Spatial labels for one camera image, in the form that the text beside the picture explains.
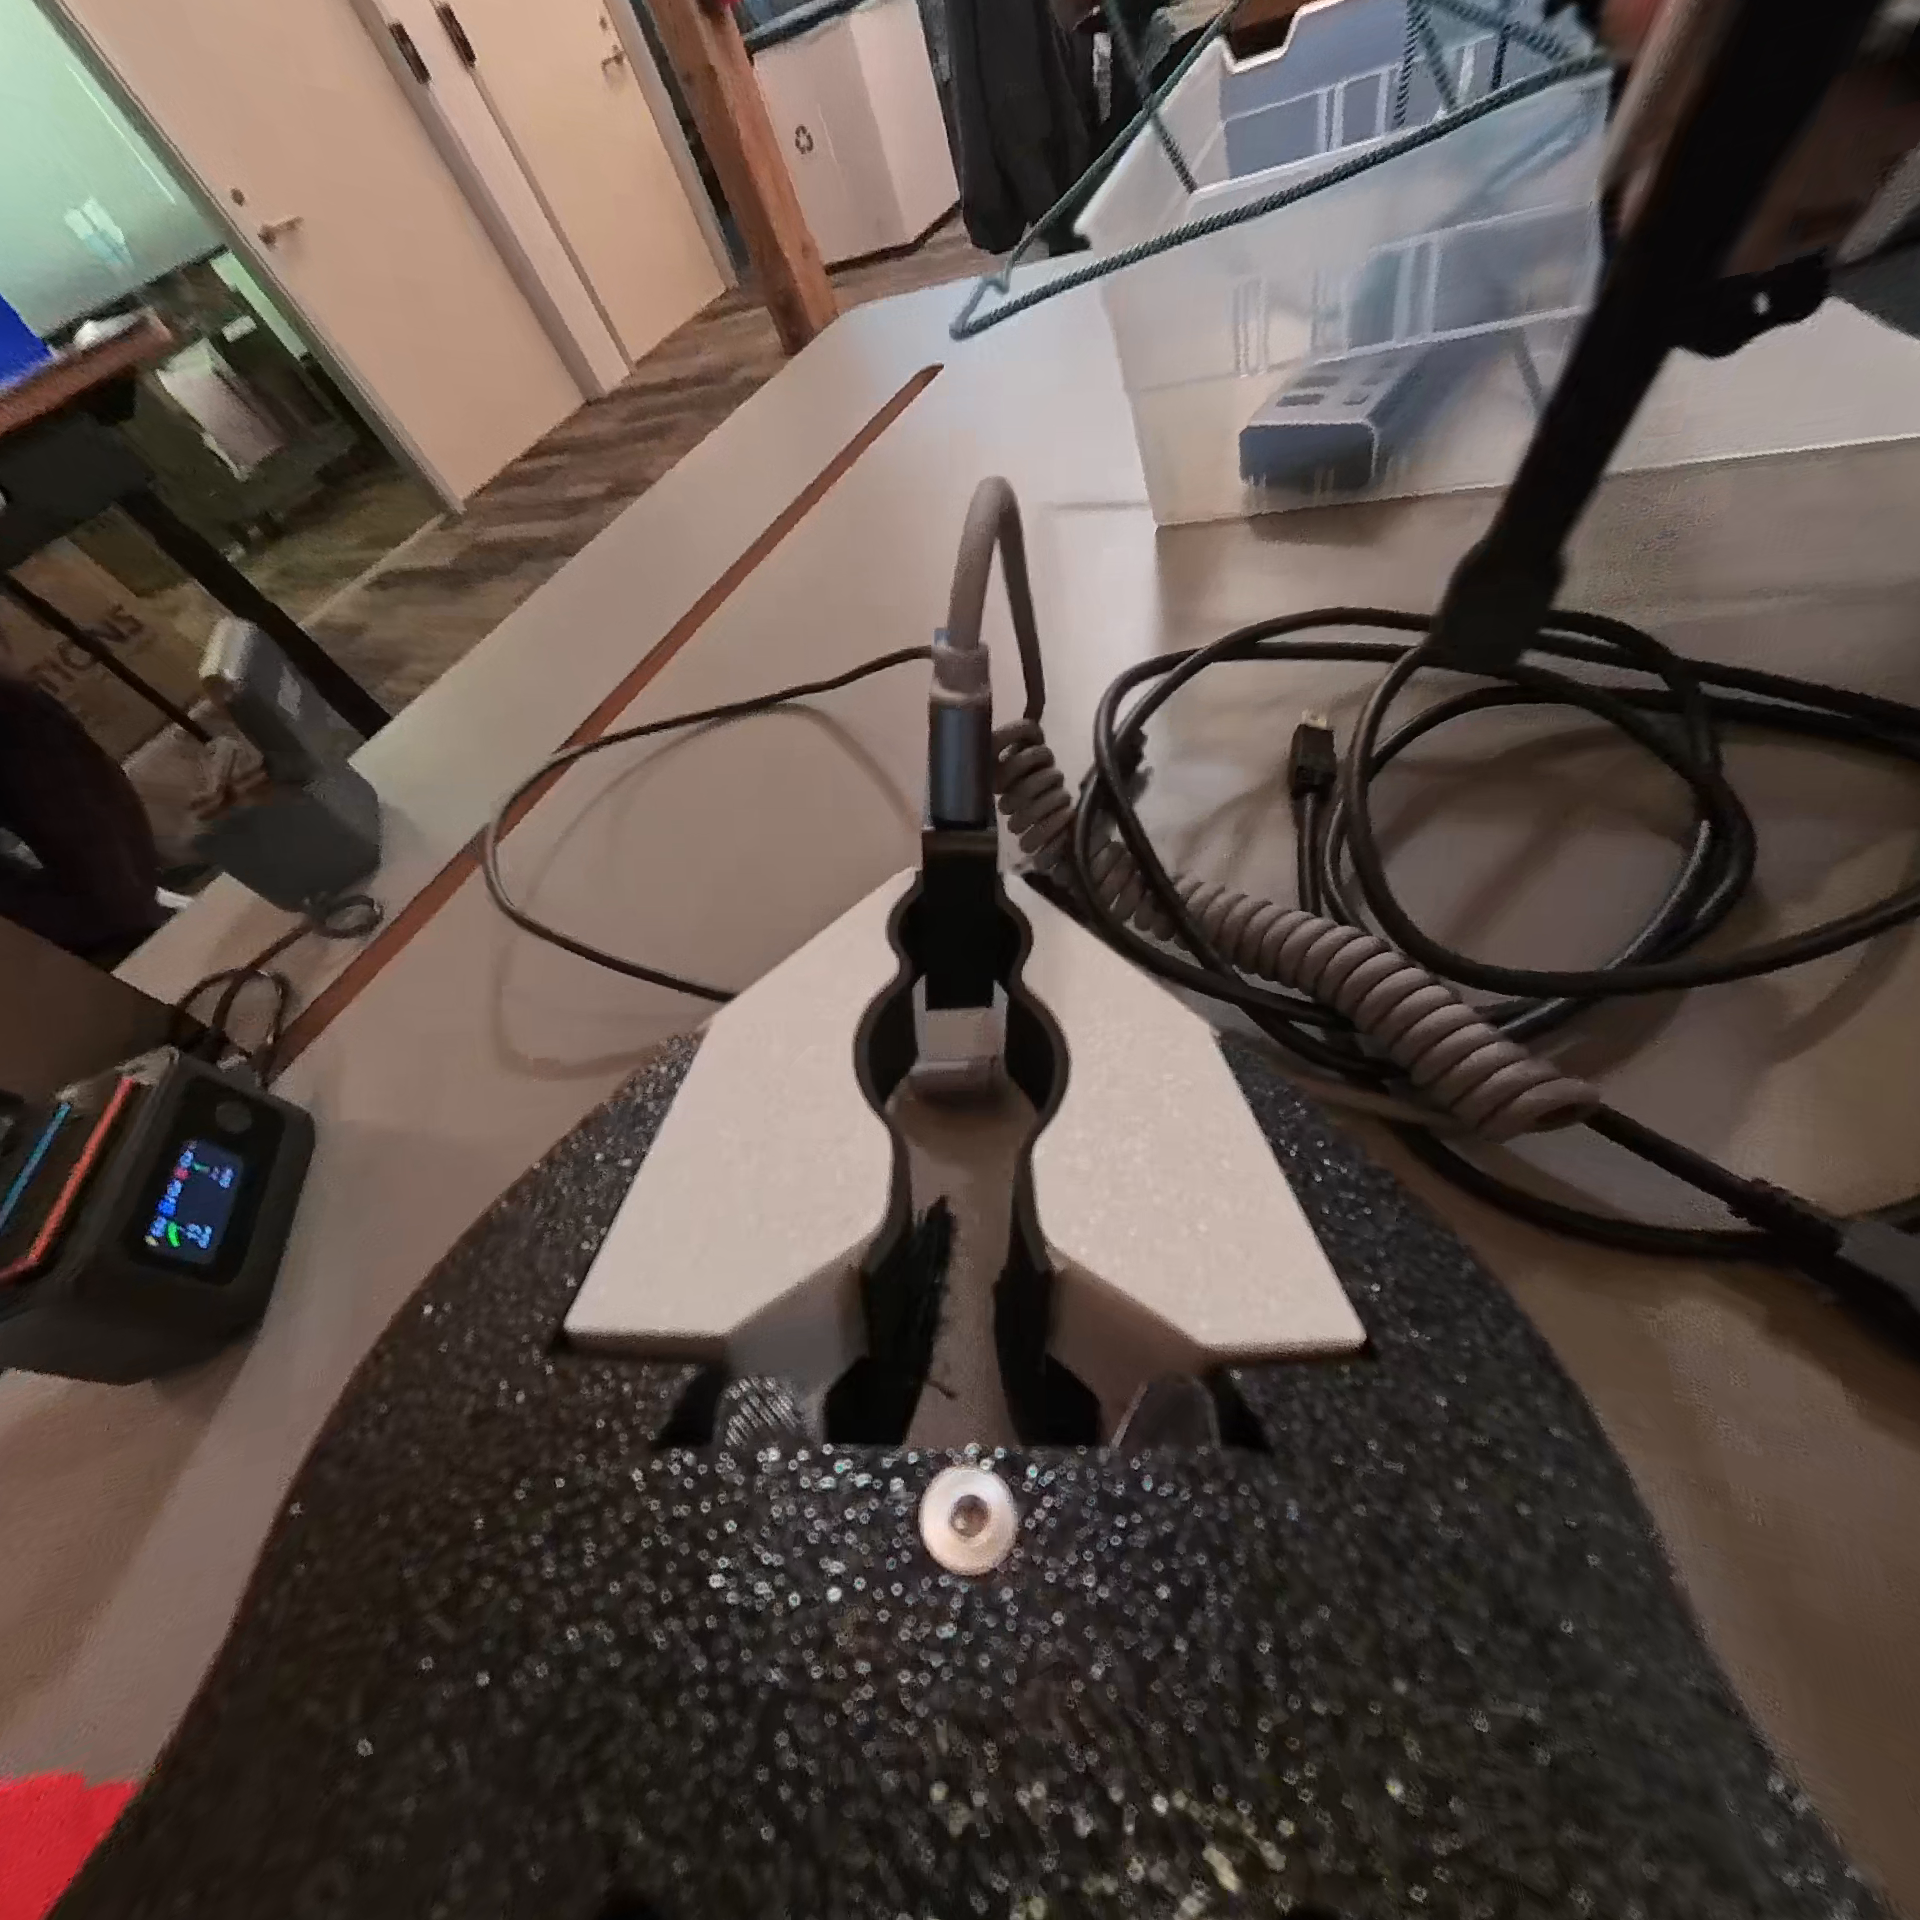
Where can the wooden post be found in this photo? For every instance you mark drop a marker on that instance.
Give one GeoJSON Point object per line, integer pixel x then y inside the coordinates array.
{"type": "Point", "coordinates": [751, 179]}

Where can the red plastic bin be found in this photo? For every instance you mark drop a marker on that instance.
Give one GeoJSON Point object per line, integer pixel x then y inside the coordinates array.
{"type": "Point", "coordinates": [44, 1844]}

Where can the white recycling bin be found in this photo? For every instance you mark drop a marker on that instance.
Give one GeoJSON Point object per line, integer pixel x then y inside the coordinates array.
{"type": "Point", "coordinates": [854, 147]}

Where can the cardboard box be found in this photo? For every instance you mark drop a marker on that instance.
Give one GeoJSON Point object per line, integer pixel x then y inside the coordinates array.
{"type": "Point", "coordinates": [78, 645]}

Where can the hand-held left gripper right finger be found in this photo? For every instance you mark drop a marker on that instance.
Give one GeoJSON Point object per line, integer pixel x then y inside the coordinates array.
{"type": "Point", "coordinates": [1185, 1186]}

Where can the clear plastic bin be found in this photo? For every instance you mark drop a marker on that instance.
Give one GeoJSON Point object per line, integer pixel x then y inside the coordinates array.
{"type": "Point", "coordinates": [1352, 283]}

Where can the dark hanging jacket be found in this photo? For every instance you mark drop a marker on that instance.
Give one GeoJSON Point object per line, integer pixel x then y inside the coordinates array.
{"type": "Point", "coordinates": [1022, 121]}

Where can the black charging case with display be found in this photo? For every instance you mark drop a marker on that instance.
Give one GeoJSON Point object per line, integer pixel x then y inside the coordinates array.
{"type": "Point", "coordinates": [90, 1291]}

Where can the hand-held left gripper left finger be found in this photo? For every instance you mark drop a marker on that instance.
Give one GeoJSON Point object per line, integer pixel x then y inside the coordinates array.
{"type": "Point", "coordinates": [736, 1186]}

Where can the white door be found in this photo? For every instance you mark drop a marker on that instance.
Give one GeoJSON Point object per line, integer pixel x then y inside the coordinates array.
{"type": "Point", "coordinates": [334, 225]}
{"type": "Point", "coordinates": [631, 147]}

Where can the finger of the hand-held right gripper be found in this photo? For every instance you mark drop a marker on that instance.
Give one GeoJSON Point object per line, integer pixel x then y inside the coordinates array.
{"type": "Point", "coordinates": [1593, 462]}

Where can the black power adapter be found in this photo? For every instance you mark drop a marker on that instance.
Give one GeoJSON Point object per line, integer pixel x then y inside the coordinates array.
{"type": "Point", "coordinates": [302, 841]}

